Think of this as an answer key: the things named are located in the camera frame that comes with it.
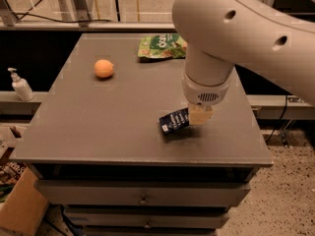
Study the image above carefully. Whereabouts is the dark blue rxbar wrapper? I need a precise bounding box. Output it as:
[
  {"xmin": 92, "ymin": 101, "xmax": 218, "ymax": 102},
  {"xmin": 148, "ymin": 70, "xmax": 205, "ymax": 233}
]
[{"xmin": 158, "ymin": 108, "xmax": 189, "ymax": 135}]

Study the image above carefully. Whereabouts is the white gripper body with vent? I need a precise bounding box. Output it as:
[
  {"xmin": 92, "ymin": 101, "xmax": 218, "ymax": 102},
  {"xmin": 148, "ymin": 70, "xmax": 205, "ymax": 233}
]
[{"xmin": 182, "ymin": 74, "xmax": 230, "ymax": 106}]

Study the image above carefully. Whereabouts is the green snack bag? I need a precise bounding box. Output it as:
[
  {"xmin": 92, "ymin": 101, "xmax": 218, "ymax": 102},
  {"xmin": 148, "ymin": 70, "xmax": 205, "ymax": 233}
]
[{"xmin": 138, "ymin": 33, "xmax": 187, "ymax": 59}]

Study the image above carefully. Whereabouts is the orange ball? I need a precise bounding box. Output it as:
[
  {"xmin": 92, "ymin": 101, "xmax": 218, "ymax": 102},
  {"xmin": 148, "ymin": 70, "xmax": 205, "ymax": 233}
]
[{"xmin": 94, "ymin": 59, "xmax": 114, "ymax": 79}]

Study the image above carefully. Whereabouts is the grey drawer cabinet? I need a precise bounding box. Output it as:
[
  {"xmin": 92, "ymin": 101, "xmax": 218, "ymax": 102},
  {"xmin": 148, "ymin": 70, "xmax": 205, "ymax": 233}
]
[{"xmin": 13, "ymin": 33, "xmax": 272, "ymax": 236}]

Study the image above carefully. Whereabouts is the black cable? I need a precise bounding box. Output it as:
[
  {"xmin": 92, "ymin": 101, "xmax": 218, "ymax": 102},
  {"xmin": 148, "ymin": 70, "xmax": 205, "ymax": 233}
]
[{"xmin": 13, "ymin": 12, "xmax": 112, "ymax": 25}]

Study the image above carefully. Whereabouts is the yellow foam padded gripper finger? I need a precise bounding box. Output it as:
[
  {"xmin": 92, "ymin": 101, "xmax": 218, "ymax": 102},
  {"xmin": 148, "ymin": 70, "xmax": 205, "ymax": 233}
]
[{"xmin": 188, "ymin": 103, "xmax": 214, "ymax": 125}]

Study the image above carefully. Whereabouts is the cardboard box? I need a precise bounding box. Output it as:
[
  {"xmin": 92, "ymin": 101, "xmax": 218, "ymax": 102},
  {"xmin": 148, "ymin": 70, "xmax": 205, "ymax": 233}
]
[{"xmin": 0, "ymin": 168, "xmax": 48, "ymax": 236}]

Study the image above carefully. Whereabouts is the white pump dispenser bottle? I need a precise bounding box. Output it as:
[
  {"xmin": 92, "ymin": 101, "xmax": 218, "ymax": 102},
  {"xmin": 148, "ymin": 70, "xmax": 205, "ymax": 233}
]
[{"xmin": 8, "ymin": 68, "xmax": 34, "ymax": 101}]

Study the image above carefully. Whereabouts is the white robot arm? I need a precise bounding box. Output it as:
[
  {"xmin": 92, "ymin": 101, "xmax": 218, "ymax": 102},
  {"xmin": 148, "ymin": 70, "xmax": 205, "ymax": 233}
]
[{"xmin": 172, "ymin": 0, "xmax": 315, "ymax": 125}]

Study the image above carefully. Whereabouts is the magazine in box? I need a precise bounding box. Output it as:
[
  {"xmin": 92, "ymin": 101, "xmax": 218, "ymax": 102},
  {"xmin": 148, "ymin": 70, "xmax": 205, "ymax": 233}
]
[{"xmin": 0, "ymin": 162, "xmax": 27, "ymax": 203}]

